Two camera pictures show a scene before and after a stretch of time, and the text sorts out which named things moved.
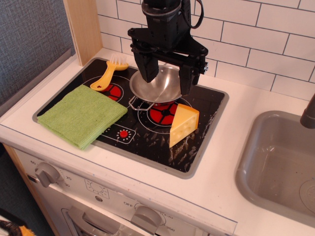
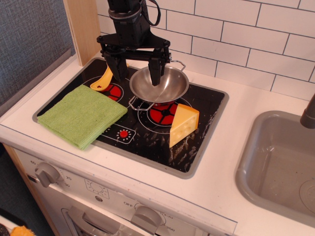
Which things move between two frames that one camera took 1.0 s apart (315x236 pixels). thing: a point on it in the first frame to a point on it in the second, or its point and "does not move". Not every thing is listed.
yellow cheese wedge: (185, 121) does not move
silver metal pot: (164, 90) does not move
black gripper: (168, 34) to (133, 38)
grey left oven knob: (47, 174) does not move
